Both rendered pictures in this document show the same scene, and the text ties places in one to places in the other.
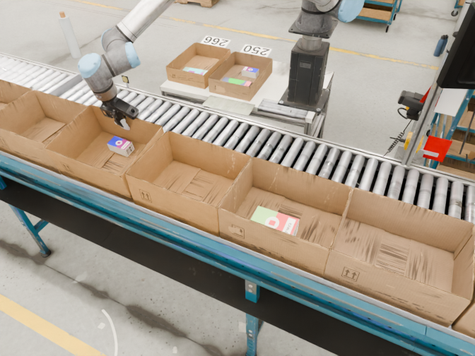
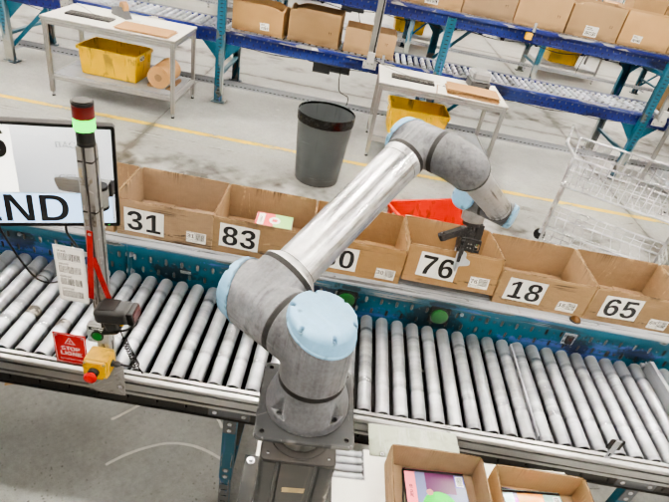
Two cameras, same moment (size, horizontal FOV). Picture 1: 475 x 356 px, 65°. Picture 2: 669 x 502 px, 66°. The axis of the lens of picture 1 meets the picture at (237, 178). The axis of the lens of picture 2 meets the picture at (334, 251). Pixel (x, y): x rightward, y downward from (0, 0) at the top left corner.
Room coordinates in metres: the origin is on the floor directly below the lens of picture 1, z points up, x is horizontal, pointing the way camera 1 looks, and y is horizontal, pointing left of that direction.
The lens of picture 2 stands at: (2.63, -0.83, 2.14)
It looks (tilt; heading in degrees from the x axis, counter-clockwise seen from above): 34 degrees down; 150
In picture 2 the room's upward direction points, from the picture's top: 12 degrees clockwise
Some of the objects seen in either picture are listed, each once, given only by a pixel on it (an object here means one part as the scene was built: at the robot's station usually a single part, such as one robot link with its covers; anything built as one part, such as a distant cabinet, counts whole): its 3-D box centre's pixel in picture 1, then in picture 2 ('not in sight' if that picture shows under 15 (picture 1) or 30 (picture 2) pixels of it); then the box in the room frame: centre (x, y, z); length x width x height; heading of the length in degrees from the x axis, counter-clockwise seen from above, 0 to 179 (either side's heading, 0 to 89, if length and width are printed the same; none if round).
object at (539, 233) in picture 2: not in sight; (611, 216); (0.42, 2.79, 0.52); 1.07 x 0.56 x 1.03; 39
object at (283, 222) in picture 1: (272, 229); (273, 227); (0.82, -0.12, 0.92); 0.16 x 0.11 x 0.07; 64
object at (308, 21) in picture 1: (314, 15); (310, 386); (1.94, -0.43, 1.24); 0.19 x 0.19 x 0.10
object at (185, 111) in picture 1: (164, 132); (464, 378); (1.66, 0.40, 0.72); 0.52 x 0.05 x 0.05; 153
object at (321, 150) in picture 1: (308, 176); (247, 340); (1.27, -0.35, 0.72); 0.52 x 0.05 x 0.05; 153
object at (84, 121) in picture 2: not in sight; (83, 117); (1.33, -0.83, 1.62); 0.05 x 0.05 x 0.06
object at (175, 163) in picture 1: (191, 180); (356, 241); (1.03, 0.18, 0.96); 0.39 x 0.29 x 0.17; 63
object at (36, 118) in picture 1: (46, 129); (535, 274); (1.40, 0.88, 0.96); 0.39 x 0.29 x 0.17; 63
